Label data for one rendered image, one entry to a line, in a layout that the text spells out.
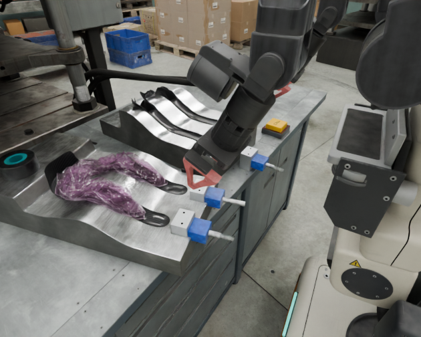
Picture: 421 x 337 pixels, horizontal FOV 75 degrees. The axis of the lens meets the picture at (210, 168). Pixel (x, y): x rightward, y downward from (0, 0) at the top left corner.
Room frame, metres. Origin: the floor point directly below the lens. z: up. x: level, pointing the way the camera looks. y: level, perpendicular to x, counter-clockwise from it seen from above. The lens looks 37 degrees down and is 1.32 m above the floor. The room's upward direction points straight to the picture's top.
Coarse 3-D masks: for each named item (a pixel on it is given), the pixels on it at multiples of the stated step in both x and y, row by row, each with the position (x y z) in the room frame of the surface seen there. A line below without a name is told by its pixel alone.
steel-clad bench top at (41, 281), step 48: (288, 96) 1.24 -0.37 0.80; (96, 144) 0.82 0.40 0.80; (0, 240) 0.40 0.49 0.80; (48, 240) 0.40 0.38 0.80; (0, 288) 0.29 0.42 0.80; (48, 288) 0.29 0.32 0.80; (96, 288) 0.29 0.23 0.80; (144, 288) 0.29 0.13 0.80; (0, 336) 0.20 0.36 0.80; (48, 336) 0.20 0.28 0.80; (96, 336) 0.20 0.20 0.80
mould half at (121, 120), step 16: (160, 96) 0.92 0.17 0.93; (192, 96) 0.97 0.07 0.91; (128, 112) 0.79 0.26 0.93; (144, 112) 0.81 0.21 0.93; (176, 112) 0.86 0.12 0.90; (208, 112) 0.90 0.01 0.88; (112, 128) 0.85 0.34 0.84; (128, 128) 0.80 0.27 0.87; (144, 128) 0.75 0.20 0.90; (160, 128) 0.76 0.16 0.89; (192, 128) 0.78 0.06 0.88; (208, 128) 0.77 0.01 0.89; (256, 128) 0.81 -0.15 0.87; (128, 144) 0.81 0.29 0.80; (144, 144) 0.76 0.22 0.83; (160, 144) 0.72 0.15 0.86; (176, 144) 0.68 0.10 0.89; (192, 144) 0.68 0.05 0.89; (176, 160) 0.68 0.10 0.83; (208, 160) 0.61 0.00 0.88
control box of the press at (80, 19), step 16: (64, 0) 1.28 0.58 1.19; (80, 0) 1.33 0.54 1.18; (96, 0) 1.40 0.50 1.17; (112, 0) 1.47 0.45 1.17; (48, 16) 1.34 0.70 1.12; (80, 16) 1.32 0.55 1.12; (96, 16) 1.38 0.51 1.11; (112, 16) 1.45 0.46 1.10; (80, 32) 1.39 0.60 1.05; (96, 32) 1.42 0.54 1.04; (96, 48) 1.41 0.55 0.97; (96, 64) 1.39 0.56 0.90; (96, 96) 1.42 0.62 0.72; (112, 96) 1.43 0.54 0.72
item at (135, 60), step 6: (108, 48) 4.53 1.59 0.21; (114, 54) 4.42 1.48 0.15; (120, 54) 4.31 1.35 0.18; (126, 54) 4.22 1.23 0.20; (132, 54) 4.21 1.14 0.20; (138, 54) 4.28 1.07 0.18; (144, 54) 4.36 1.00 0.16; (150, 54) 4.45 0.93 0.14; (114, 60) 4.47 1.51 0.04; (120, 60) 4.35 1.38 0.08; (126, 60) 4.24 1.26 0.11; (132, 60) 4.20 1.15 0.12; (138, 60) 4.27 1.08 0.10; (144, 60) 4.36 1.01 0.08; (150, 60) 4.43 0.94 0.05; (126, 66) 4.25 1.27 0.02; (132, 66) 4.17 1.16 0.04; (138, 66) 4.26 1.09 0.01
